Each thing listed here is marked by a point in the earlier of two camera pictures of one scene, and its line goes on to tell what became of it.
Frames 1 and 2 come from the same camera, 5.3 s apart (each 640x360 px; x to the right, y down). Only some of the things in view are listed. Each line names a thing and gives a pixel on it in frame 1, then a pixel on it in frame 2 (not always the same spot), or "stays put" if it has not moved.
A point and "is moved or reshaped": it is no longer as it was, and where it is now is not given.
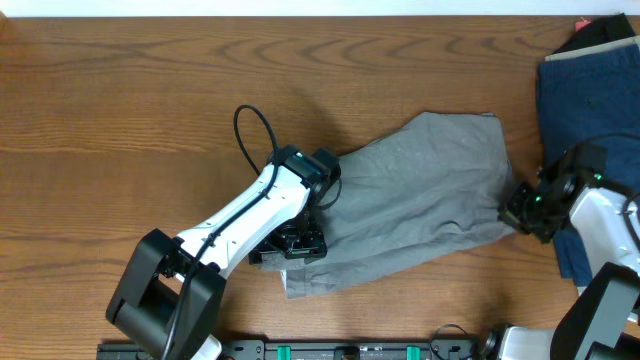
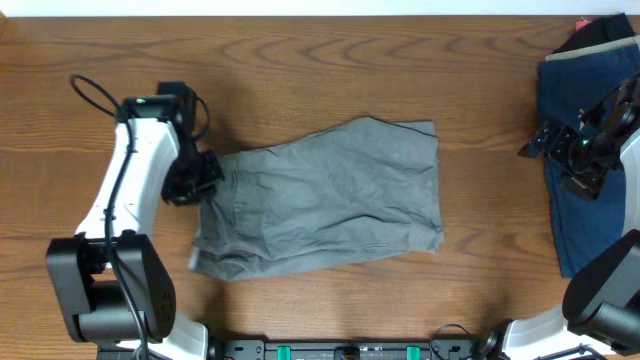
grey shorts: (439, 185) is moved or reshaped
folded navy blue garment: (589, 98) stays put
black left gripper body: (288, 251) → (201, 176)
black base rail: (321, 349) stays put
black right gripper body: (518, 213) → (553, 145)
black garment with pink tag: (591, 33) stays put
